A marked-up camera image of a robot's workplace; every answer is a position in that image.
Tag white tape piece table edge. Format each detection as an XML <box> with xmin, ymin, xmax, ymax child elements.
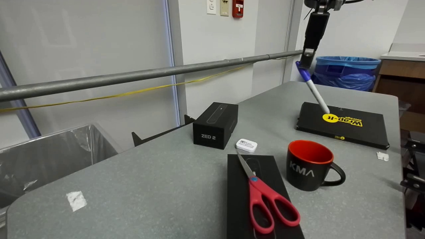
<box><xmin>377</xmin><ymin>151</ymin><xmax>389</xmax><ymax>162</ymax></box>

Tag white wall switch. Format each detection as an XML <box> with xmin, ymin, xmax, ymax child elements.
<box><xmin>207</xmin><ymin>0</ymin><xmax>218</xmax><ymax>15</ymax></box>

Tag blue lined trash bin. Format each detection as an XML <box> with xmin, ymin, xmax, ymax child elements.
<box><xmin>312</xmin><ymin>56</ymin><xmax>380</xmax><ymax>92</ymax></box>

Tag small white case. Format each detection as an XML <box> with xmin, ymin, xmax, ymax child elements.
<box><xmin>235</xmin><ymin>138</ymin><xmax>258</xmax><ymax>154</ymax></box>

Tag blue and white marker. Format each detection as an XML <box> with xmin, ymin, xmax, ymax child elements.
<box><xmin>295</xmin><ymin>61</ymin><xmax>331</xmax><ymax>114</ymax></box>

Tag red fire alarm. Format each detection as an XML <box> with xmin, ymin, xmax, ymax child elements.
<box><xmin>232</xmin><ymin>0</ymin><xmax>244</xmax><ymax>19</ymax></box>

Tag grey metal rail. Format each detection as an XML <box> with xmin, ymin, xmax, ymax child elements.
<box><xmin>0</xmin><ymin>50</ymin><xmax>300</xmax><ymax>102</ymax></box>

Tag grey plastic bin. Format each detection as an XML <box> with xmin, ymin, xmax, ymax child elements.
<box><xmin>0</xmin><ymin>125</ymin><xmax>117</xmax><ymax>207</ymax></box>

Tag long black box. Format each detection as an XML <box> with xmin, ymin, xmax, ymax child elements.
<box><xmin>227</xmin><ymin>154</ymin><xmax>304</xmax><ymax>239</ymax></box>

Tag yellow cable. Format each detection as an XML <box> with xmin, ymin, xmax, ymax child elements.
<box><xmin>0</xmin><ymin>65</ymin><xmax>250</xmax><ymax>114</ymax></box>

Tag white tape piece far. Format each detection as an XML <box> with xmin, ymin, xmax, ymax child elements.
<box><xmin>66</xmin><ymin>191</ymin><xmax>86</xmax><ymax>212</ymax></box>

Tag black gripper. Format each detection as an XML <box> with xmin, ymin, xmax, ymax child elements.
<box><xmin>300</xmin><ymin>0</ymin><xmax>355</xmax><ymax>69</ymax></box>

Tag small black box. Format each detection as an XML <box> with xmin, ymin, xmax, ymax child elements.
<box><xmin>192</xmin><ymin>102</ymin><xmax>238</xmax><ymax>149</ymax></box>

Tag black mug red inside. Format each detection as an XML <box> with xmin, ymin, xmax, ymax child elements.
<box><xmin>287</xmin><ymin>139</ymin><xmax>347</xmax><ymax>191</ymax></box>

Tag wooden cabinet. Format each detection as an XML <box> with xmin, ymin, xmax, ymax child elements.
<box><xmin>373</xmin><ymin>56</ymin><xmax>425</xmax><ymax>133</ymax></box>

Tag flat black box yellow logo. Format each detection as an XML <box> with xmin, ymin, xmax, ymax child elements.
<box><xmin>296</xmin><ymin>102</ymin><xmax>389</xmax><ymax>149</ymax></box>

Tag red handled scissors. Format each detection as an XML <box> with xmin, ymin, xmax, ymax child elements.
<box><xmin>236</xmin><ymin>153</ymin><xmax>300</xmax><ymax>234</ymax></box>

